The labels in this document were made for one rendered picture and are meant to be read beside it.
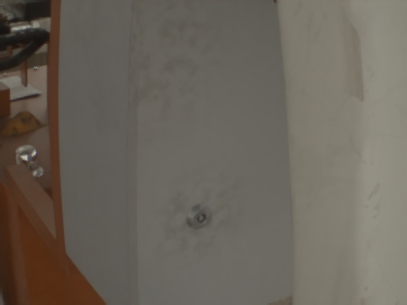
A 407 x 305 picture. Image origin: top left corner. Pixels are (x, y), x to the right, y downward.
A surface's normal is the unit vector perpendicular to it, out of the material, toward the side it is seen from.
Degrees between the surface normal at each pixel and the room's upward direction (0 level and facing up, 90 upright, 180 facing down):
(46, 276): 90
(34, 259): 90
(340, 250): 93
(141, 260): 90
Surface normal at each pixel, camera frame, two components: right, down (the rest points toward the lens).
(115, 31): -0.86, 0.16
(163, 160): 0.52, 0.35
